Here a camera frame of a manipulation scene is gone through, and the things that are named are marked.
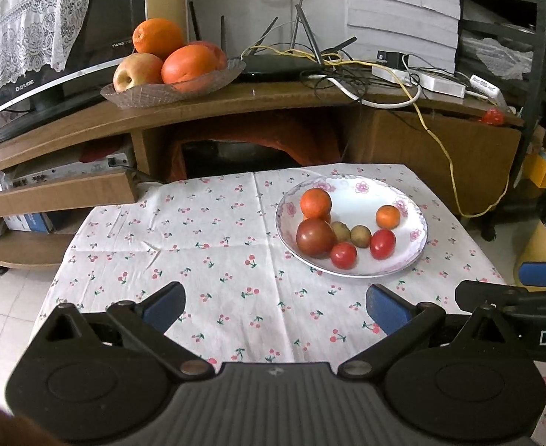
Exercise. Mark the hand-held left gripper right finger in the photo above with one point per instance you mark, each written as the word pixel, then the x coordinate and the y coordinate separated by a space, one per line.
pixel 388 312

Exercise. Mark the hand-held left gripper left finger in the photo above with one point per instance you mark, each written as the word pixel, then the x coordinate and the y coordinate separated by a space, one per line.
pixel 163 307

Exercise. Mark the oval small red tomato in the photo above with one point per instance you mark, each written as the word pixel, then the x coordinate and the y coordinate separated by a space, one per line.
pixel 383 244

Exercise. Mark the round small red tomato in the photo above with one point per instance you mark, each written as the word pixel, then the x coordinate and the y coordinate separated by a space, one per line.
pixel 343 256

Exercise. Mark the white floral bowl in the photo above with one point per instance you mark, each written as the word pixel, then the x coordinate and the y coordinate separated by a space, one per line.
pixel 412 241

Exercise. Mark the small brown kiwi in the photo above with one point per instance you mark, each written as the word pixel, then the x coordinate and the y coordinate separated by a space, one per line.
pixel 341 232
pixel 361 236

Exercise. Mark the small orange tangerine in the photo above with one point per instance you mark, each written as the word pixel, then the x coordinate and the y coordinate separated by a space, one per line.
pixel 388 217

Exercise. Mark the large dark red tomato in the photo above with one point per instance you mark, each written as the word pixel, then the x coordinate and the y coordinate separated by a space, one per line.
pixel 316 238

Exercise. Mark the cherry print tablecloth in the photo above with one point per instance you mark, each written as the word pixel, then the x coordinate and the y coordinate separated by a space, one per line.
pixel 184 241

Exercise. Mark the blue and white box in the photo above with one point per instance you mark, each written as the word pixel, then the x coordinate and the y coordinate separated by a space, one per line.
pixel 26 222

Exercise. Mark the small red object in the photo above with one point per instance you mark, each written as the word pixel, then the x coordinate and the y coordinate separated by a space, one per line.
pixel 492 116

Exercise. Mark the silver media player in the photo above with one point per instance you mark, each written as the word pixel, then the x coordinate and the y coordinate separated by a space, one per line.
pixel 68 169

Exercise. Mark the small white device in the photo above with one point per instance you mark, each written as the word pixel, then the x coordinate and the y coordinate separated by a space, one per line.
pixel 487 87

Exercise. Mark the glass fruit dish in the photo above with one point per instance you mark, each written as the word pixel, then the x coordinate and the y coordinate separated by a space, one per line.
pixel 133 97

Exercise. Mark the white power strip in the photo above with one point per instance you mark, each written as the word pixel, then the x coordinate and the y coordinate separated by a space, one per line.
pixel 440 84

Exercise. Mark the black metal rack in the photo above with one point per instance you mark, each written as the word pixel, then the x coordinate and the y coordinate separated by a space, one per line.
pixel 535 55

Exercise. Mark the clear plastic bag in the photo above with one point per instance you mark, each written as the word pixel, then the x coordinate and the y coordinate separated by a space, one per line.
pixel 510 58

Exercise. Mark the yellow red apple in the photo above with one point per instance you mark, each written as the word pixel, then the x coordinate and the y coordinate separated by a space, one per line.
pixel 137 70

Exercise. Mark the wooden television cabinet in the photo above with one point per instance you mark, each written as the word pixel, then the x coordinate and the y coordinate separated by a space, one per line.
pixel 277 95

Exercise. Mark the large orange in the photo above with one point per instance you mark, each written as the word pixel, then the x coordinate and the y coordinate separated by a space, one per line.
pixel 187 65
pixel 157 36

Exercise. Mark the black power adapter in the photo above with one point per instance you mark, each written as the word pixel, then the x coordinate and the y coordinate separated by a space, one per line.
pixel 391 58

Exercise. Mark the reddish round fruit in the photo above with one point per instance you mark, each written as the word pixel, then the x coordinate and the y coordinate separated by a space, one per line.
pixel 217 55

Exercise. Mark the black router with antennas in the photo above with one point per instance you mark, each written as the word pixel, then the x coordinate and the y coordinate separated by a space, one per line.
pixel 273 65

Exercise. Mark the black television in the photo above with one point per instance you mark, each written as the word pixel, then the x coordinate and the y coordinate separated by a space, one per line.
pixel 110 23

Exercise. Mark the white corrugated panel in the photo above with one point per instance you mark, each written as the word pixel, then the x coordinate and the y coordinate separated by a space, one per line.
pixel 403 14

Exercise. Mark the white lace cloth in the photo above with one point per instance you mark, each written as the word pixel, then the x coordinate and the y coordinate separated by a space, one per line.
pixel 26 23

